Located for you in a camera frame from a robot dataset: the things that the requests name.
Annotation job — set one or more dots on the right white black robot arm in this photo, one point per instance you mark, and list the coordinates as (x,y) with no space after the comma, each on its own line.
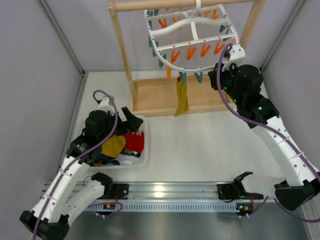
(301,180)

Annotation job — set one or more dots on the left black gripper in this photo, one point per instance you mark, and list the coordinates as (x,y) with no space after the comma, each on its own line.
(124,122)

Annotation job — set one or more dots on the aluminium rail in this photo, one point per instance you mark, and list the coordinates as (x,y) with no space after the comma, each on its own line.
(172,191)

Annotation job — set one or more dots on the white clip hanger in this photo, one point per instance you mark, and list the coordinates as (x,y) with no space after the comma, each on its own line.
(189,40)

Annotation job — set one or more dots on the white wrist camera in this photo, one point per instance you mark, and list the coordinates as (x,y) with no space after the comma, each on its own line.
(234,56)
(106,105)

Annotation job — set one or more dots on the perforated cable duct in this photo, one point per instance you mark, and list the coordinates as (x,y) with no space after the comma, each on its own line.
(189,207)

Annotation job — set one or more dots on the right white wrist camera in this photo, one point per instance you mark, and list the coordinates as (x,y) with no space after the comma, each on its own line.
(234,56)

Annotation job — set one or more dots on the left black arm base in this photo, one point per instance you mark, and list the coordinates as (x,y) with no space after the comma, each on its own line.
(116,191)

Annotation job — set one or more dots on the mustard yellow sock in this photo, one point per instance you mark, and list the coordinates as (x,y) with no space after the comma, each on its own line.
(113,146)
(181,92)

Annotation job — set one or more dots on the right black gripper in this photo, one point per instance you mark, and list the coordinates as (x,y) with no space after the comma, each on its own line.
(215,76)

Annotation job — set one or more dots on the wooden hanger stand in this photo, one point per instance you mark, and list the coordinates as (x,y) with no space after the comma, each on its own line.
(157,95)

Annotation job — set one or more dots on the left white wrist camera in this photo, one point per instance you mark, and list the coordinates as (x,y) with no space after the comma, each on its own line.
(106,105)

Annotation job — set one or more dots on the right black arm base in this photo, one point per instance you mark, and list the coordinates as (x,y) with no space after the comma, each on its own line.
(231,191)

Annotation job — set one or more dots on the translucent plastic bin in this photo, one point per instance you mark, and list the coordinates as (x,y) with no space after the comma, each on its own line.
(128,159)

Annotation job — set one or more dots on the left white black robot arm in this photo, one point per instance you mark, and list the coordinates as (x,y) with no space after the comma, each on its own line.
(52,216)

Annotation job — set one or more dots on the dark patterned sock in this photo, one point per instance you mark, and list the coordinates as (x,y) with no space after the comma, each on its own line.
(102,160)

